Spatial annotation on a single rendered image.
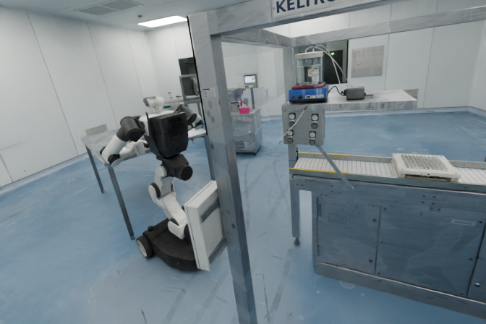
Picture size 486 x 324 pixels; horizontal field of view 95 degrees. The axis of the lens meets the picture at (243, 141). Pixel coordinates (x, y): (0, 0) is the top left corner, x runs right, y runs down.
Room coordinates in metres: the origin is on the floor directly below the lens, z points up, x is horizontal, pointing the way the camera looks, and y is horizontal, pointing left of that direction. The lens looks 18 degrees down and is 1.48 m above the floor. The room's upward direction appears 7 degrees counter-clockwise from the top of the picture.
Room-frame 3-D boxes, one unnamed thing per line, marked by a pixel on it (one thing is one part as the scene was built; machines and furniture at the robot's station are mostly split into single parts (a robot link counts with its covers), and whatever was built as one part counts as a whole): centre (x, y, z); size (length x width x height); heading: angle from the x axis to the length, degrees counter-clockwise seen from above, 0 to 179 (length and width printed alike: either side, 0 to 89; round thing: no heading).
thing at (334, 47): (6.04, -2.16, 1.43); 1.38 x 0.01 x 1.16; 71
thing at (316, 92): (1.31, -0.41, 1.31); 0.21 x 0.20 x 0.09; 153
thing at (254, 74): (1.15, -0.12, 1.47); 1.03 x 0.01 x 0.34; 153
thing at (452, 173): (1.08, -0.95, 0.89); 0.25 x 0.24 x 0.02; 153
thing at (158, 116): (1.61, 0.55, 1.11); 0.34 x 0.30 x 0.36; 137
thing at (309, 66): (1.32, -0.42, 1.45); 0.15 x 0.15 x 0.19
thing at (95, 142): (2.75, 1.27, 0.83); 1.50 x 1.10 x 0.04; 40
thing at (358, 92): (1.20, -0.61, 1.30); 0.12 x 0.07 x 0.06; 63
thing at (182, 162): (1.59, 0.53, 0.84); 0.28 x 0.13 x 0.18; 47
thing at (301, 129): (1.25, -0.36, 1.14); 0.22 x 0.11 x 0.20; 63
